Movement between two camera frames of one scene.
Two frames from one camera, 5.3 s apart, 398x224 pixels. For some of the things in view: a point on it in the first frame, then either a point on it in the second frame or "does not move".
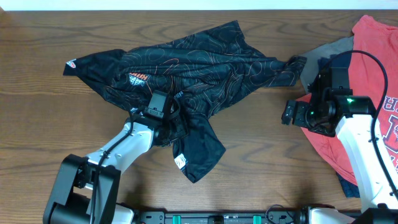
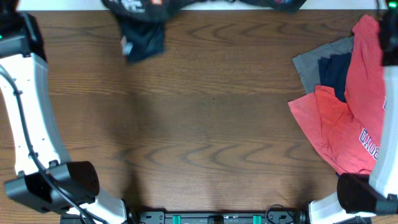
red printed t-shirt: [379, 40] does not move
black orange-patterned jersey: [196, 70] → [142, 23]
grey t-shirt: [310, 70] does not move
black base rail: [236, 217] does not move
